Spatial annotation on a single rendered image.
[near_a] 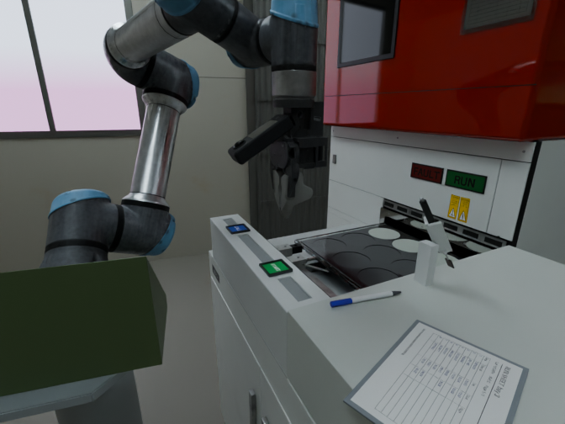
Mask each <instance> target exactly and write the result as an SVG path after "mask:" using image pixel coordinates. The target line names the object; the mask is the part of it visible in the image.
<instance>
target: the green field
mask: <svg viewBox="0 0 565 424"><path fill-rule="evenodd" d="M484 180H485V178H482V177H478V176H473V175H469V174H464V173H459V172H452V171H448V173H447V178H446V184H448V185H452V186H456V187H459V188H466V189H470V190H473V191H478V192H481V193H482V192H483V185H484Z"/></svg>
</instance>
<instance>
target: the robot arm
mask: <svg viewBox="0 0 565 424"><path fill-rule="evenodd" d="M270 14H271V15H270V16H268V17H265V18H263V19H259V18H258V17H257V16H256V15H255V14H254V13H252V12H251V11H250V10H249V9H248V8H246V7H245V6H244V5H242V4H241V3H240V2H238V1H237V0H151V1H150V2H149V3H147V4H146V5H145V6H144V7H143V8H142V9H141V10H140V11H139V12H137V13H136V14H135V15H134V16H132V17H131V18H130V19H129V20H127V21H126V22H119V23H116V24H114V25H112V26H111V27H110V28H109V29H108V30H107V32H106V34H105V36H104V38H103V51H104V55H105V56H106V59H107V61H108V64H109V65H110V66H111V67H112V69H113V70H114V71H115V72H116V74H117V75H118V76H119V77H121V78H122V79H123V80H125V81H126V82H127V83H129V84H131V85H134V86H136V87H138V88H140V89H142V90H143V93H142V100H143V102H144V103H145V105H146V111H145V118H144V123H143V128H142V132H141V137H140V144H139V150H138V154H137V158H136V163H135V171H134V176H133V180H132V184H131V189H130V193H129V194H128V195H127V196H125V197H123V198H122V201H121V205H118V204H111V199H110V197H109V196H108V195H107V194H106V193H104V192H102V191H99V190H95V189H76V190H72V191H68V192H65V193H62V194H60V195H58V196H57V197H56V198H55V199H54V200H53V202H52V204H51V208H50V213H49V215H48V219H49V224H48V230H47V237H46V243H45V255H44V259H43V261H42V263H41V264H40V267H39V268H49V267H57V266H64V265H72V264H79V263H87V262H101V261H108V253H109V252H116V253H125V254H135V255H140V256H156V255H160V254H161V253H163V252H164V251H165V250H166V249H167V248H168V247H169V245H170V243H171V241H172V238H173V236H174V233H175V229H176V223H175V218H174V216H173V215H171V214H169V209H170V206H169V204H168V203H167V202H166V200H165V197H166V189H167V184H168V179H169V174H170V170H171V164H172V156H173V151H174V145H175V141H176V136H177V127H178V122H179V118H180V115H181V114H184V113H185V112H186V111H187V109H189V108H191V107H192V106H193V105H194V103H195V101H196V97H197V96H198V92H199V76H198V73H197V71H196V70H195V69H194V67H192V66H190V65H189V64H187V63H186V62H185V61H184V60H182V59H179V58H177V57H175V56H174V55H172V54H170V53H168V52H166V51H165V49H167V48H169V47H171V46H173V45H175V44H176V43H178V42H180V41H182V40H185V39H186V38H188V37H190V36H192V35H193V34H196V33H197V32H199V33H200V34H202V35H204V36H205V37H207V38H208V39H210V40H212V41H213V42H214V43H216V44H217V45H219V46H221V47H222V48H224V49H225V50H226V53H227V55H228V57H229V58H230V60H231V61H232V63H233V64H234V65H236V66H238V67H239V68H248V69H257V68H260V67H262V66H272V96H273V97H274V98H276V99H274V100H273V108H283V114H277V115H276V116H274V117H273V118H271V119H270V120H268V121H267V122H266V123H265V124H263V125H262V126H260V127H259V128H257V129H256V130H254V131H253V132H251V133H250V134H249V135H248V136H246V137H245V138H244V139H242V140H239V141H237V142H236V143H235V144H234V145H233V146H232V147H231V148H230V149H229V150H228V153H229V154H230V156H231V158H232V159H233V160H234V161H235V162H238V163H239V164H240V165H243V164H245V163H246V162H248V161H249V160H250V159H251V158H252V157H254V156H255V155H257V154H258V153H259V152H261V151H263V150H264V149H265V148H267V147H268V146H270V173H271V179H272V188H273V190H274V194H275V198H276V201H277V206H278V208H279V210H280V212H281V214H282V216H283V217H284V218H285V219H288V218H289V216H290V215H291V213H292V210H293V206H294V205H296V204H299V203H302V202H304V201H305V200H308V199H310V198H311V197H312V195H313V189H312V188H310V187H308V186H306V185H304V176H303V174H302V173H301V172H300V171H299V168H303V169H312V168H315V167H327V149H328V137H323V123H324V102H315V101H314V100H313V99H312V98H314V97H315V96H316V63H317V38H318V27H319V24H318V3H317V0H272V2H271V9H270ZM323 146H325V160H324V161H323Z"/></svg>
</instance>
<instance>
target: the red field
mask: <svg viewBox="0 0 565 424"><path fill-rule="evenodd" d="M441 171H442V169H438V168H433V167H425V166H421V165H416V164H413V166H412V173H411V176H413V177H417V178H423V179H427V180H431V181H434V182H438V183H439V182H440V181H441Z"/></svg>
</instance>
